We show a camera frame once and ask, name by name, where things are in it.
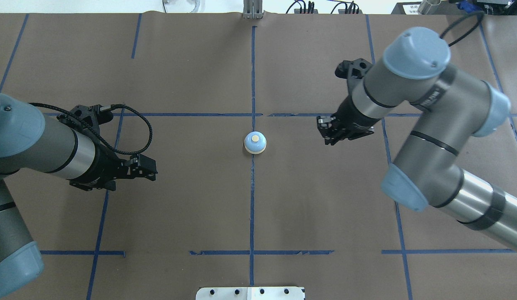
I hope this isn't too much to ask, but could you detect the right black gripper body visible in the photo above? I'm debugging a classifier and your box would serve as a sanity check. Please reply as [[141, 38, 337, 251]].
[[332, 95, 379, 140]]

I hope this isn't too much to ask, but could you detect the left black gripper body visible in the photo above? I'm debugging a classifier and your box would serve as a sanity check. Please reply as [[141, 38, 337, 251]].
[[69, 144, 126, 191]]

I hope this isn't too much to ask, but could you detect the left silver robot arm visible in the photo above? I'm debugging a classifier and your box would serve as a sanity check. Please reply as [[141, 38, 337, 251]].
[[0, 93, 157, 298]]

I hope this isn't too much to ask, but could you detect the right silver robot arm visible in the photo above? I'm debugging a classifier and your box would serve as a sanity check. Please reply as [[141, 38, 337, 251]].
[[317, 27, 517, 252]]

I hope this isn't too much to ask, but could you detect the metal cylinder weight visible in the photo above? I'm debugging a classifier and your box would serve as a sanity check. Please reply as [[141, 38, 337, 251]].
[[417, 0, 442, 15]]

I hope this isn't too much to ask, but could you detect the left black camera cable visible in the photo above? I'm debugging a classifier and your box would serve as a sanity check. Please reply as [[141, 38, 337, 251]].
[[28, 102, 153, 156]]

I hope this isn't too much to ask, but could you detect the black camera cable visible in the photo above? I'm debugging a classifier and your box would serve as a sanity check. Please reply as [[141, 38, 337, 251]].
[[28, 102, 153, 156], [440, 10, 486, 48]]

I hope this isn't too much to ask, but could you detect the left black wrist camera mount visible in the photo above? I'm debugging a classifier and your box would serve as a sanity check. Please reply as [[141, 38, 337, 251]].
[[56, 105, 114, 133]]

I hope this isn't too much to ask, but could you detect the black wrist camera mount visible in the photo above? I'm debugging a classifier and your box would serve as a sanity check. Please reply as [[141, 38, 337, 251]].
[[334, 58, 373, 95], [56, 105, 114, 133]]

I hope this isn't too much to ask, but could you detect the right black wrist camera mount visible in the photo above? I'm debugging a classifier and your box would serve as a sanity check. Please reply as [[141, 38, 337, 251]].
[[334, 58, 373, 95]]

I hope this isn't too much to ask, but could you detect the aluminium frame post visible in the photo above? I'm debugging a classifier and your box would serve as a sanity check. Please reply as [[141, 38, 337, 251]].
[[243, 0, 264, 20]]

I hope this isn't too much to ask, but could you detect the white camera pillar with base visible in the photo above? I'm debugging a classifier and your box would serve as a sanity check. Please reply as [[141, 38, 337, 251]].
[[195, 286, 306, 300]]

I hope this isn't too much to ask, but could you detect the right black camera cable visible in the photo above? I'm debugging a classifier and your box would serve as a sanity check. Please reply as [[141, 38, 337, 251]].
[[440, 10, 486, 48]]

